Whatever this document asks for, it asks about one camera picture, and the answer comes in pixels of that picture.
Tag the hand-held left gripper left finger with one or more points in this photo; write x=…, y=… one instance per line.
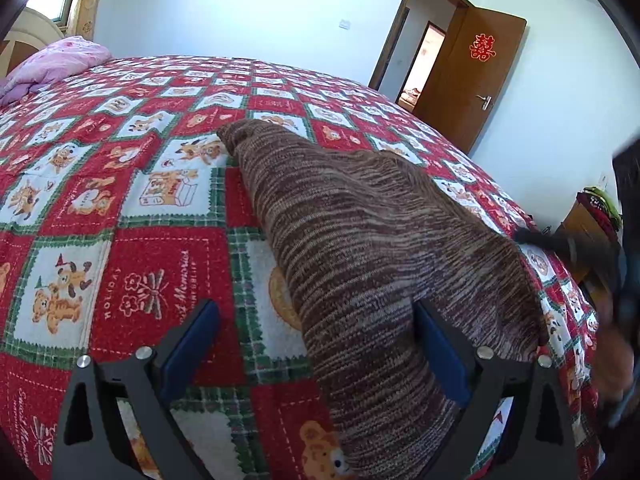
x=192, y=347

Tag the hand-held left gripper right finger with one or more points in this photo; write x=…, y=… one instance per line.
x=442, y=350

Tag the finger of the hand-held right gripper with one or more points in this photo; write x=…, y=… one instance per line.
x=565, y=247

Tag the brown knit sweater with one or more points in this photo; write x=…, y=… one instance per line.
x=360, y=240

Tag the pile of colourful clothes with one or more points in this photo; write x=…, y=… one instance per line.
x=602, y=207

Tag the person's right hand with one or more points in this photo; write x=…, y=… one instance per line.
x=612, y=355

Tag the wooden cabinet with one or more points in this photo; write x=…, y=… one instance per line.
x=582, y=225

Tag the red checked printed bedspread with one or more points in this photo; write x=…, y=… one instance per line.
x=125, y=185

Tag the brown wooden door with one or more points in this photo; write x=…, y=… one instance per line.
x=460, y=95

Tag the red paper door decoration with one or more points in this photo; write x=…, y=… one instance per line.
x=481, y=47

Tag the pink quilt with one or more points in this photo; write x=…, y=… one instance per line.
x=55, y=62

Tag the wooden headboard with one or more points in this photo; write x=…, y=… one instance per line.
x=27, y=35

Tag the yellow patterned curtain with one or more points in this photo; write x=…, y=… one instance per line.
x=86, y=5

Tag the brown door frame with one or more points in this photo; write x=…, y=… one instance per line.
x=395, y=35

